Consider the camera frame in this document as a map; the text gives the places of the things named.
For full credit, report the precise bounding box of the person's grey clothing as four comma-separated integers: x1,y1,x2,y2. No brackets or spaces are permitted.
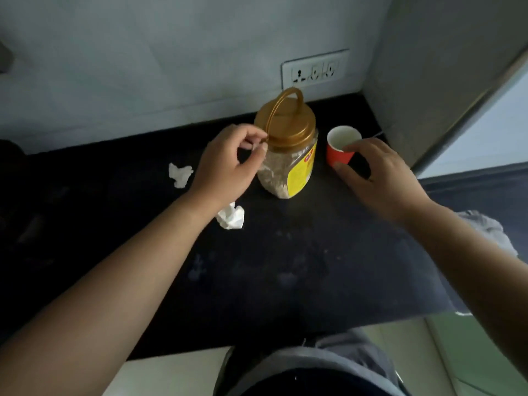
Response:
213,329,408,396

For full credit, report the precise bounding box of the white wall socket plate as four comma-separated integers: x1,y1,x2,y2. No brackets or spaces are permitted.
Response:
281,49,351,90

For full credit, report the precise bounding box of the metal frame strip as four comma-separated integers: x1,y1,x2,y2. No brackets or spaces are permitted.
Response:
412,48,528,175

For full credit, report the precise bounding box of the red paper cup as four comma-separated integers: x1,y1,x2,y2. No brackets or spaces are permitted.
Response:
326,125,363,168

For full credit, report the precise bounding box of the clear plastic jar yellow label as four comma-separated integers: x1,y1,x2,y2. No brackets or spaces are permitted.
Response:
257,130,319,199

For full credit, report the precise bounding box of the grey cloth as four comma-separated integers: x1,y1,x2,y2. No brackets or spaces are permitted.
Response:
453,210,519,317

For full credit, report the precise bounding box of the person's left forearm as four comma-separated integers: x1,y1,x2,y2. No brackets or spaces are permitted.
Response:
0,189,221,396

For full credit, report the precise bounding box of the crumpled white tissue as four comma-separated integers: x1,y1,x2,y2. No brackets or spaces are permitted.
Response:
168,162,194,189
216,201,246,230

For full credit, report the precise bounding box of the person's left hand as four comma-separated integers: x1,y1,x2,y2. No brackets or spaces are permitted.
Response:
188,123,269,213

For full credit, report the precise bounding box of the gold jar lid with handle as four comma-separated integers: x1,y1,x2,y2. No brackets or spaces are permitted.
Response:
254,87,317,150

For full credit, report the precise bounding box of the person's right hand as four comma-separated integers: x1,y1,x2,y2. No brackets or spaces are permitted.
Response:
332,138,433,226

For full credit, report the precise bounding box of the person's right forearm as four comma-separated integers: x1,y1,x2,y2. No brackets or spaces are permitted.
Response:
401,200,528,382

